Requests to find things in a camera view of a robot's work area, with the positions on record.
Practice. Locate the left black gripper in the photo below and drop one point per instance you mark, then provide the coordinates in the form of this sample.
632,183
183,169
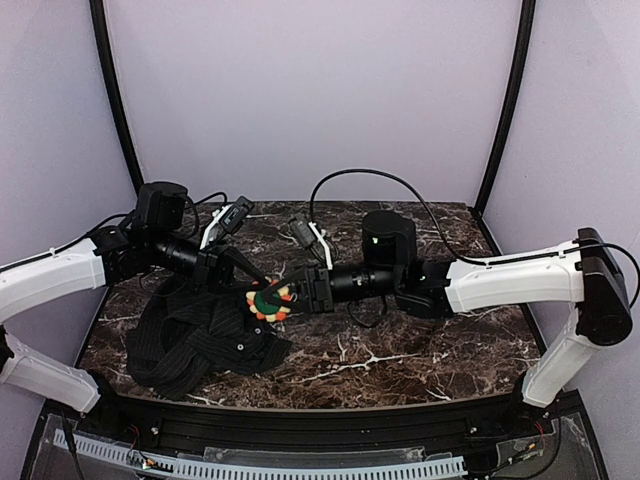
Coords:
211,266

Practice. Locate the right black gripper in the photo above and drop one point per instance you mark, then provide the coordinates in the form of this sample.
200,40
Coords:
314,288

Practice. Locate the flower brooch green orange yellow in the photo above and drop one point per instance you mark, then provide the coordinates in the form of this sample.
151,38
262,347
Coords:
272,308

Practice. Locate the black pinstriped shirt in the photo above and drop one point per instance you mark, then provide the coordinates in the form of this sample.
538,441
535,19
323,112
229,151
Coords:
184,334

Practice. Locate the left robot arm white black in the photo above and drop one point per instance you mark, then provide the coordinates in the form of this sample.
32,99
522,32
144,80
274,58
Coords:
114,251

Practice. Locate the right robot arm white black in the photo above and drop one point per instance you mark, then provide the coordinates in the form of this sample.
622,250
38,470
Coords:
581,272

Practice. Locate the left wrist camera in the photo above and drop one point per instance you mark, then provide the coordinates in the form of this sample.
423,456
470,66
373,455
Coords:
226,221

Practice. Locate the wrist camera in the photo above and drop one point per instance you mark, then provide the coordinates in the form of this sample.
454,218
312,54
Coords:
312,239
226,221

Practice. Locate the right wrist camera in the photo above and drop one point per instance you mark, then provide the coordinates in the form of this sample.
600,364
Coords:
312,239

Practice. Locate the white slotted cable duct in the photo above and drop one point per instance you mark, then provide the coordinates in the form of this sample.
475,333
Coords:
216,463

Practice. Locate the left black frame post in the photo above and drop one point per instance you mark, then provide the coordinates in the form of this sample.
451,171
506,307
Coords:
111,84

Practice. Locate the black frame post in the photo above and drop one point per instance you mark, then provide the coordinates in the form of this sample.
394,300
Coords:
512,90
111,84

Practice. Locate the right black frame post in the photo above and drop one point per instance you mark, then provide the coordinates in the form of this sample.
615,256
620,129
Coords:
512,90

